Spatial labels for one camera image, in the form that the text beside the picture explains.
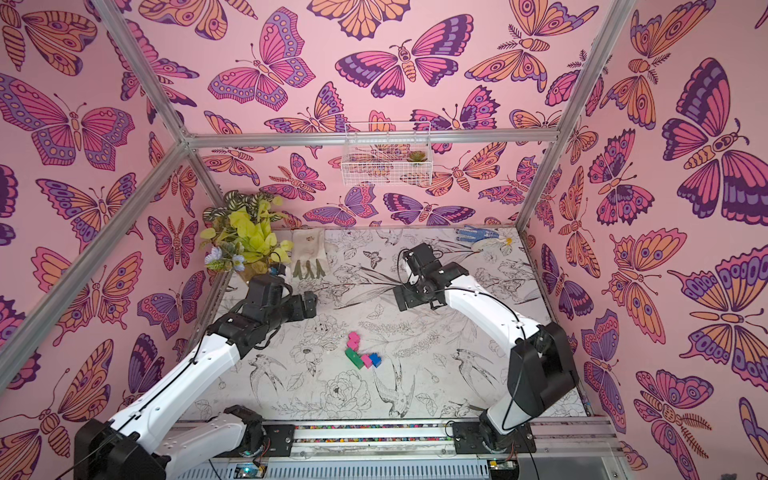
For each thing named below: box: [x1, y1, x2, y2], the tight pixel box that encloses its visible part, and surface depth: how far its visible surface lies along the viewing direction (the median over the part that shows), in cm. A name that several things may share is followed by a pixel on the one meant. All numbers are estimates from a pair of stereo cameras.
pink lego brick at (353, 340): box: [346, 331, 361, 351], surface depth 92 cm
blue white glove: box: [456, 225, 499, 242], surface depth 119 cm
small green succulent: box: [406, 150, 428, 162], surface depth 94 cm
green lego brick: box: [345, 348, 364, 370], surface depth 87 cm
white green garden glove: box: [292, 228, 328, 280], surface depth 114 cm
